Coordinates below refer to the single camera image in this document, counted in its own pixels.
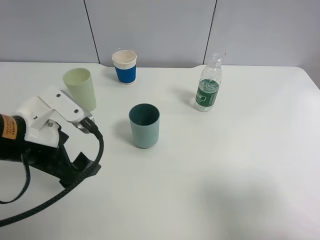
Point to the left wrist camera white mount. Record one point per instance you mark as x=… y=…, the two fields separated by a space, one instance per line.
x=37 y=112

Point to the teal plastic cup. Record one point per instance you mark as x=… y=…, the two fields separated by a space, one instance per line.
x=145 y=124

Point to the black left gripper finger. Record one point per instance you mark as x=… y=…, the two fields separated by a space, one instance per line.
x=70 y=171

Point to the blue white paper cup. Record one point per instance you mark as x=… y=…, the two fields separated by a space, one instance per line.
x=125 y=63

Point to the clear green-label water bottle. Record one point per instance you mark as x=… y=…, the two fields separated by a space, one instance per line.
x=209 y=84

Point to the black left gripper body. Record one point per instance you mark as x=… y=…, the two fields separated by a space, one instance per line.
x=51 y=160

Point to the light green plastic cup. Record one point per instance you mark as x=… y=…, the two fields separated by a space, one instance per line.
x=80 y=85

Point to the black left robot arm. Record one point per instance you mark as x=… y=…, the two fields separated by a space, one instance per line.
x=12 y=131

